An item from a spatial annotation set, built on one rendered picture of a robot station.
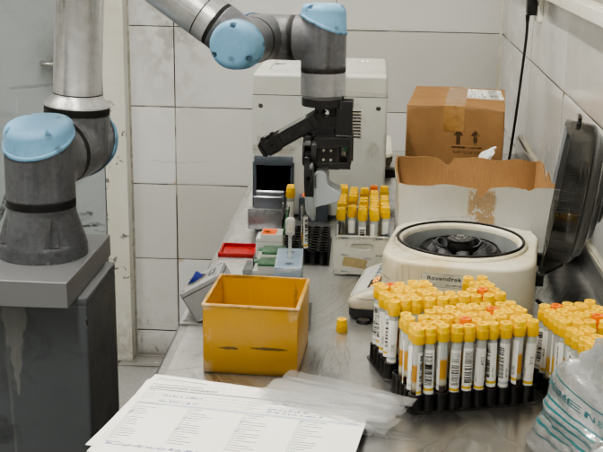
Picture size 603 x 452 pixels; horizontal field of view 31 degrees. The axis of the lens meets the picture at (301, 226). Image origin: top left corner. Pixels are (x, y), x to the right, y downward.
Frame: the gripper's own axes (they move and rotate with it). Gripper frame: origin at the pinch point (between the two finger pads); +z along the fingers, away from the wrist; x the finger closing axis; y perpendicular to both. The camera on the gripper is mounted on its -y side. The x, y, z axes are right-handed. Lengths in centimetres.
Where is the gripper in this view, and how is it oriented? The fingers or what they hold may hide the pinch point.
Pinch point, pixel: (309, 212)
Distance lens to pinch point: 188.6
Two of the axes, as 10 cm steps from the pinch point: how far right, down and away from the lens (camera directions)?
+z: -0.1, 9.6, 2.7
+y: 9.9, 0.4, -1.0
